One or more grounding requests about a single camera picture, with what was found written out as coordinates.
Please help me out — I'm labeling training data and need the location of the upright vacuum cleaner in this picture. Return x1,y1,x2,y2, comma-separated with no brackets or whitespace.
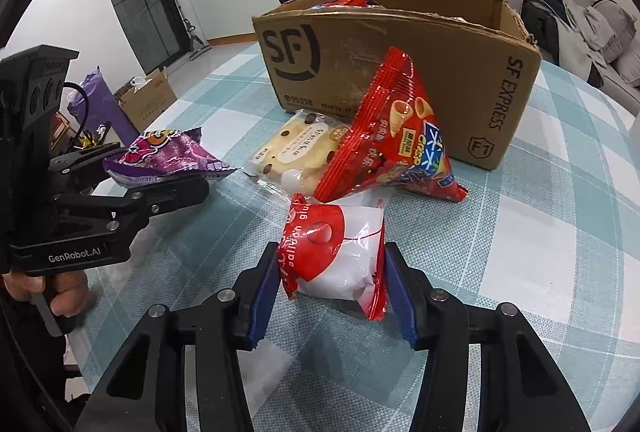
181,17,212,58

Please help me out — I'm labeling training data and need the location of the purple bag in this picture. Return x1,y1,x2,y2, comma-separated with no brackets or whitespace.
67,68,113,138

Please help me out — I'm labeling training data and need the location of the grey sofa cushion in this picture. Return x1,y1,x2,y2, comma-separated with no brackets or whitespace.
612,32,640,88
592,0,638,53

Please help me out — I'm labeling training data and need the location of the small cardboard floor box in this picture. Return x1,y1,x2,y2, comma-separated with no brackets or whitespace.
114,67,178,133

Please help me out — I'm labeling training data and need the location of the grey jacket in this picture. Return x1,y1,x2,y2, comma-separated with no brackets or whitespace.
562,0,613,58

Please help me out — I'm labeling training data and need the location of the red and white snack packet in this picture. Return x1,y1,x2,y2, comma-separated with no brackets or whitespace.
277,193,388,322

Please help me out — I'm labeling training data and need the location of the black clothing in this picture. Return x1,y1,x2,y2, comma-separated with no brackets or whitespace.
520,0,566,63

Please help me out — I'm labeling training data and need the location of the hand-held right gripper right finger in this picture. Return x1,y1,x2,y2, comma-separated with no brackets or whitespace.
384,242,593,432

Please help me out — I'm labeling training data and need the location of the purple snack packet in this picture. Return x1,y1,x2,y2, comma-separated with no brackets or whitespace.
102,127,242,189

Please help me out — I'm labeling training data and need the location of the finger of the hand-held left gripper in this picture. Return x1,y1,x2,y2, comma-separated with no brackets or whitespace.
52,176,210,233
47,142,123,193

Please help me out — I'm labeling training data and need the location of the large cardboard box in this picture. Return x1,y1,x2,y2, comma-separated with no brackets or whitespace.
251,0,543,172

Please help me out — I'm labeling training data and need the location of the teal checkered tablecloth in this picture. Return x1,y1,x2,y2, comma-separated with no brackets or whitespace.
60,39,640,432

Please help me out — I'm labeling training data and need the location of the person's left hand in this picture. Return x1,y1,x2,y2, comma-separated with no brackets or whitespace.
2,269,91,319

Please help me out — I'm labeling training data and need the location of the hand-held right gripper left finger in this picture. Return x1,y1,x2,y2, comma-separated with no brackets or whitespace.
87,242,281,432

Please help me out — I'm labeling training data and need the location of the red cone snack packet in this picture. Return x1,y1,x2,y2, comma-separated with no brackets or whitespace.
313,46,470,204

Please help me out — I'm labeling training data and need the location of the cream bread packet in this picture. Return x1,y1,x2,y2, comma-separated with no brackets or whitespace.
244,109,353,195

